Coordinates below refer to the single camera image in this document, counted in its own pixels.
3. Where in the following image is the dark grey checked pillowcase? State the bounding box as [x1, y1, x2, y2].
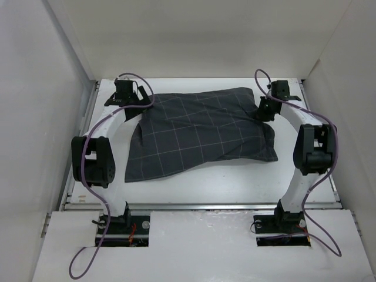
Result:
[125, 87, 278, 183]

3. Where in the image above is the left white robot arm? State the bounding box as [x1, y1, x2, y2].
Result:
[71, 78, 154, 233]

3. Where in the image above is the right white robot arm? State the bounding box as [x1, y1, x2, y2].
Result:
[255, 80, 337, 233]

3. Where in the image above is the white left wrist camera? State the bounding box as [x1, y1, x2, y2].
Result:
[114, 75, 130, 82]

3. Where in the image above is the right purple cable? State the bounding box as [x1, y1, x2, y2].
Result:
[254, 69, 343, 258]

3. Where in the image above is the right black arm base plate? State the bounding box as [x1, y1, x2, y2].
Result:
[250, 213, 311, 247]

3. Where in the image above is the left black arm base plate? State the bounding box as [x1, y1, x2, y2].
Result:
[102, 215, 150, 247]

